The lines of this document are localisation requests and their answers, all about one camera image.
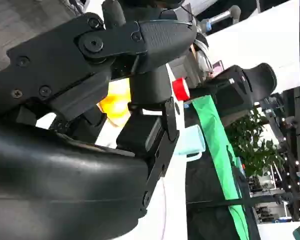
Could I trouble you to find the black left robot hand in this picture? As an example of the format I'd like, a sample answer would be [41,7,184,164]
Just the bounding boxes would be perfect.
[189,64,255,118]

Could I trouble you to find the green cloth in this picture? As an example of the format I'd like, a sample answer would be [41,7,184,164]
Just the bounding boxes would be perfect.
[191,94,250,240]

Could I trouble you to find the orange white toy bread roll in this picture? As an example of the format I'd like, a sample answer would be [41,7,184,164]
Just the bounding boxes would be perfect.
[97,78,131,127]

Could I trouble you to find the green potted plant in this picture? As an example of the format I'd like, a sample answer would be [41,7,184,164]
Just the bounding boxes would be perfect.
[224,107,286,178]

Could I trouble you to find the pale green mug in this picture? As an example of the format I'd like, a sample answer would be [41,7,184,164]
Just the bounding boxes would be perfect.
[176,124,206,163]

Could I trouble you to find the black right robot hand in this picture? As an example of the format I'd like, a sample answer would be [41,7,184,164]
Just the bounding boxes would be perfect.
[0,0,198,240]

